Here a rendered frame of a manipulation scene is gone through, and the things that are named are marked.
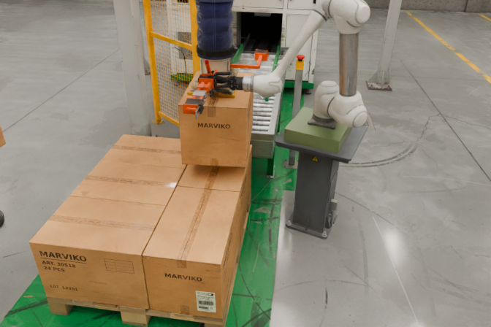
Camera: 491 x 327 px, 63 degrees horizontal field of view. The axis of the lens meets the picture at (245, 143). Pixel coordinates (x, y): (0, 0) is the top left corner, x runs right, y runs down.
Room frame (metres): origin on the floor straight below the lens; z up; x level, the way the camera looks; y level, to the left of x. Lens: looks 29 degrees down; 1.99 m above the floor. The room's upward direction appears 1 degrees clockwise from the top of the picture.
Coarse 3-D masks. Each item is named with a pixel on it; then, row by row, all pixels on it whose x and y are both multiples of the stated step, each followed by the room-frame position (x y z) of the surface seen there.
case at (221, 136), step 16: (192, 80) 2.49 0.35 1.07; (208, 96) 2.23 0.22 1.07; (240, 96) 2.24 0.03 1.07; (208, 112) 2.09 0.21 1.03; (224, 112) 2.08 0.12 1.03; (240, 112) 2.07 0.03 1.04; (192, 128) 2.09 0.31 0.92; (208, 128) 2.09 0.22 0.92; (224, 128) 2.08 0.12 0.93; (240, 128) 2.07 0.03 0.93; (192, 144) 2.09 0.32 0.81; (208, 144) 2.09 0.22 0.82; (224, 144) 2.08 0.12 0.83; (240, 144) 2.07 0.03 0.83; (192, 160) 2.09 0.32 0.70; (208, 160) 2.09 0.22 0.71; (224, 160) 2.08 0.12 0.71; (240, 160) 2.07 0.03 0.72
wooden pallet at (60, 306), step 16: (240, 240) 2.04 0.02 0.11; (64, 304) 1.52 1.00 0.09; (80, 304) 1.50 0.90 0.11; (96, 304) 1.50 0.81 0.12; (112, 304) 1.48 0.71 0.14; (128, 320) 1.47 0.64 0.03; (144, 320) 1.45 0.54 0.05; (192, 320) 1.42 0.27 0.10; (208, 320) 1.41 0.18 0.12; (224, 320) 1.45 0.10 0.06
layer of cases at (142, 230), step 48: (144, 144) 2.56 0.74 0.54; (96, 192) 1.96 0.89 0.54; (144, 192) 1.97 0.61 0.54; (192, 192) 1.98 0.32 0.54; (240, 192) 2.02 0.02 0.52; (48, 240) 1.54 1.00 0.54; (96, 240) 1.55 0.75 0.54; (144, 240) 1.55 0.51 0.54; (192, 240) 1.56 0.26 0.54; (48, 288) 1.53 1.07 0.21; (96, 288) 1.49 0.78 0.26; (144, 288) 1.45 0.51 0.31; (192, 288) 1.42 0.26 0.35
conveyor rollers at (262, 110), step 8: (240, 56) 4.79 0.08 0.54; (248, 56) 4.78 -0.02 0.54; (272, 56) 4.83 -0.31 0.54; (280, 56) 4.82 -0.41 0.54; (248, 64) 4.50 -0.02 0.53; (264, 64) 4.48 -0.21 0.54; (272, 64) 4.48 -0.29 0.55; (248, 72) 4.23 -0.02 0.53; (256, 72) 4.22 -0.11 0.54; (264, 72) 4.21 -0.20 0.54; (256, 96) 3.50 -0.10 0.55; (272, 96) 3.56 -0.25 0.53; (256, 104) 3.32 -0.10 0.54; (264, 104) 3.31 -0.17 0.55; (272, 104) 3.31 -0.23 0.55; (256, 112) 3.14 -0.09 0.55; (264, 112) 3.14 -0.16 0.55; (256, 120) 2.98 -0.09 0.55; (264, 120) 3.03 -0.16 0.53; (256, 128) 2.86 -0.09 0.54; (264, 128) 2.85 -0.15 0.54
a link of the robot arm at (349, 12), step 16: (336, 0) 2.15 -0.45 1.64; (352, 0) 2.08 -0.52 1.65; (336, 16) 2.12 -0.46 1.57; (352, 16) 2.03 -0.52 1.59; (368, 16) 2.06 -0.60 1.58; (352, 32) 2.08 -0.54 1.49; (352, 48) 2.11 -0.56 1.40; (352, 64) 2.12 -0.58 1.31; (352, 80) 2.13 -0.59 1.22; (336, 96) 2.18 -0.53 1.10; (352, 96) 2.14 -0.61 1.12; (336, 112) 2.17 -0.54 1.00; (352, 112) 2.10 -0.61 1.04
